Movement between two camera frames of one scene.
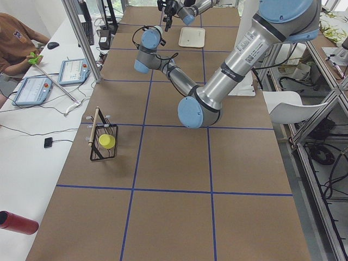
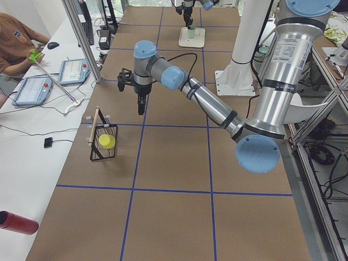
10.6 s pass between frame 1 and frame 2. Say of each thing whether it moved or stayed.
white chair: stayed
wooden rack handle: stayed
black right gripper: moved
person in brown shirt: stayed
